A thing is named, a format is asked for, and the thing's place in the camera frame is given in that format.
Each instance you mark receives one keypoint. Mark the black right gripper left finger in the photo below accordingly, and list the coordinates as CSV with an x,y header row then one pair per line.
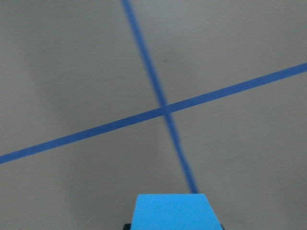
x,y
127,226

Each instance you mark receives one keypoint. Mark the blue foam block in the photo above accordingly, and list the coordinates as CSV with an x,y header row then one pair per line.
x,y
174,212

